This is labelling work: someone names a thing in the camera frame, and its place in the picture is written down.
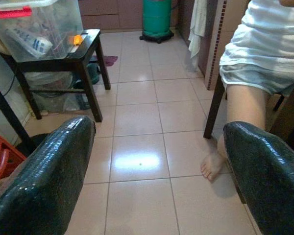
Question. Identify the person in white top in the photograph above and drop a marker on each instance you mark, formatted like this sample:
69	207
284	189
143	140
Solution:
259	49

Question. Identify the clear plastic storage box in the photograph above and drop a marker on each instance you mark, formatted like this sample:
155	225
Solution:
39	27

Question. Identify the clear plastic bags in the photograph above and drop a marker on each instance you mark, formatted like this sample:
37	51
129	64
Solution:
54	102

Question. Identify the brown cabinet drawers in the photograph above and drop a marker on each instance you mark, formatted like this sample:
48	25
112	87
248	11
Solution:
100	14

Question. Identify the small orange plastic item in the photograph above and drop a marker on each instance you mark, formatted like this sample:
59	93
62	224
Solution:
77	39

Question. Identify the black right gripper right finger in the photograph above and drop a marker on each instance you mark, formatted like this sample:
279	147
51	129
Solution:
267	176

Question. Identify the black table leg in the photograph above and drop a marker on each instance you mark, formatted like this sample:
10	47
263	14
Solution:
7	115

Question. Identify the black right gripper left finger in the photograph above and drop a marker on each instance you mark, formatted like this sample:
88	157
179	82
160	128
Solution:
44	176

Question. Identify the green gas cylinder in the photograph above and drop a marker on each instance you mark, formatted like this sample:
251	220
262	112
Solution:
156	17

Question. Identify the white hanging towel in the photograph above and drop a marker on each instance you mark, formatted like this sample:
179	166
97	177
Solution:
198	27

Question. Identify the dark wooden chair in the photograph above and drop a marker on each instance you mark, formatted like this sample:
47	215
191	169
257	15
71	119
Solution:
214	110

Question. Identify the purple floor cloth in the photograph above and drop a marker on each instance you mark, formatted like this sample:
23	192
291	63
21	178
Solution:
110	60

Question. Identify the teal plastic container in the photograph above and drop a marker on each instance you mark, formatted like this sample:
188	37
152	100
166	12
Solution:
93	73

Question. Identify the red plastic stool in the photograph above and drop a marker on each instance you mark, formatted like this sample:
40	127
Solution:
1	156

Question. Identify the dark wooden side table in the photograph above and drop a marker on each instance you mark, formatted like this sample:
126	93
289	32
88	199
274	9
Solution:
80	56

